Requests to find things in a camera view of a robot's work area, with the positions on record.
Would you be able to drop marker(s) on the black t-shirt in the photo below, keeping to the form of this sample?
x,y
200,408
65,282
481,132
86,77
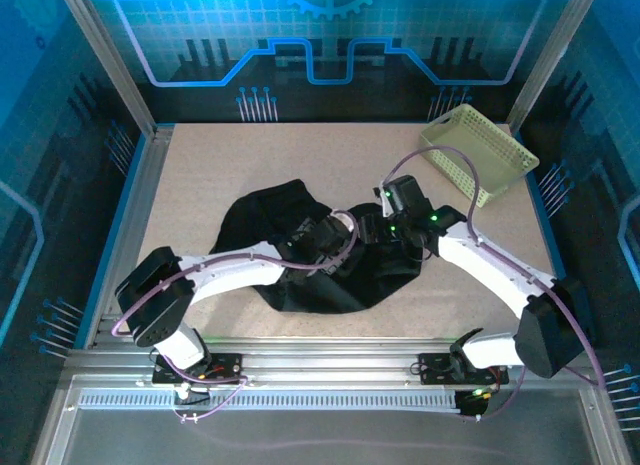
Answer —
x,y
260,210

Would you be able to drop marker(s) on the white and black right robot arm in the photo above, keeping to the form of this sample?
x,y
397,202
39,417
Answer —
x,y
490,265

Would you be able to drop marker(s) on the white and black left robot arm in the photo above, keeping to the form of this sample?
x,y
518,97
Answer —
x,y
225,275

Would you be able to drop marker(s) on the pale green perforated plastic basket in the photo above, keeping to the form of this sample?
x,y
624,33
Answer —
x,y
500,155

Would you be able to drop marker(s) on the blue table edge strip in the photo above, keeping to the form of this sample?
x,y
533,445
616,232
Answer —
x,y
545,220

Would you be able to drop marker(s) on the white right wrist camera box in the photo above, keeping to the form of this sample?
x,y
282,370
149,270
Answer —
x,y
387,202

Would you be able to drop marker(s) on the aluminium mounting rail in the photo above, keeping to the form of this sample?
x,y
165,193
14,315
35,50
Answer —
x,y
325,355

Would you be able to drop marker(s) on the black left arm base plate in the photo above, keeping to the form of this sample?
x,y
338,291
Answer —
x,y
232,367

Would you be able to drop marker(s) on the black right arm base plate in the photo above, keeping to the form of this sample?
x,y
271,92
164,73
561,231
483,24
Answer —
x,y
430,367

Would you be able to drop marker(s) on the aluminium table side rail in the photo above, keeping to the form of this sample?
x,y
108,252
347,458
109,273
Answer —
x,y
145,185

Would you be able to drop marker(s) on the aluminium frame post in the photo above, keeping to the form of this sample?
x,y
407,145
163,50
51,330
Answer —
x,y
115,70
550,60

